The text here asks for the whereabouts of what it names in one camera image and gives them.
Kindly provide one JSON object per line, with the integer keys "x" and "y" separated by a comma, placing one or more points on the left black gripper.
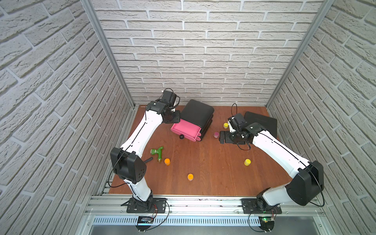
{"x": 172, "y": 117}

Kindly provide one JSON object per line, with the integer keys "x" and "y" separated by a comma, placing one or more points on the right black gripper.
{"x": 226, "y": 133}

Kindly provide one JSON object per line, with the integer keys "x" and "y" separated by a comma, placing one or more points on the black pink drawer cabinet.
{"x": 195, "y": 120}

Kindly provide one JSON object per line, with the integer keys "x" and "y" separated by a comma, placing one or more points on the orange paint can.
{"x": 190, "y": 177}
{"x": 167, "y": 161}

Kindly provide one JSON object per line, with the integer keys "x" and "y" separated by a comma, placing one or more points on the orange paint can front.
{"x": 190, "y": 177}

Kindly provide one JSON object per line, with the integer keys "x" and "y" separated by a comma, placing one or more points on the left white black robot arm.
{"x": 127, "y": 160}

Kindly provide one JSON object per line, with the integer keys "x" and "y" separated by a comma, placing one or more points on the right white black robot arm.
{"x": 307, "y": 177}

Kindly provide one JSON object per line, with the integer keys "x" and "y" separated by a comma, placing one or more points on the green toy drill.
{"x": 157, "y": 152}

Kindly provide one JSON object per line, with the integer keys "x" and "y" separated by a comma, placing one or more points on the black plastic tool case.
{"x": 269, "y": 123}

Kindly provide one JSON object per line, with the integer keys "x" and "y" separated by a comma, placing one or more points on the right controller box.
{"x": 266, "y": 224}

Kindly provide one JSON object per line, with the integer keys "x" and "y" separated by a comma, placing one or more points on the controller box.
{"x": 266, "y": 224}
{"x": 144, "y": 223}

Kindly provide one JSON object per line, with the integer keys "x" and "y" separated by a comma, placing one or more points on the left controller box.
{"x": 144, "y": 223}

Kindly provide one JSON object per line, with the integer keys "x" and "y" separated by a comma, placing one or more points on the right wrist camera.
{"x": 237, "y": 123}

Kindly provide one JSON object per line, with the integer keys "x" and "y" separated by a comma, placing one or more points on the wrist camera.
{"x": 237, "y": 123}
{"x": 169, "y": 98}

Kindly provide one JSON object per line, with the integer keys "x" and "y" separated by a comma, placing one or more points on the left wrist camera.
{"x": 169, "y": 98}

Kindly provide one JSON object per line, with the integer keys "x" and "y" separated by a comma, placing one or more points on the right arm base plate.
{"x": 255, "y": 205}

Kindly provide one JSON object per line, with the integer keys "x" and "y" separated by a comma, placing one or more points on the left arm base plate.
{"x": 152, "y": 205}

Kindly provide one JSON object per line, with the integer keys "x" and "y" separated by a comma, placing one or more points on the aluminium front rail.
{"x": 110, "y": 204}

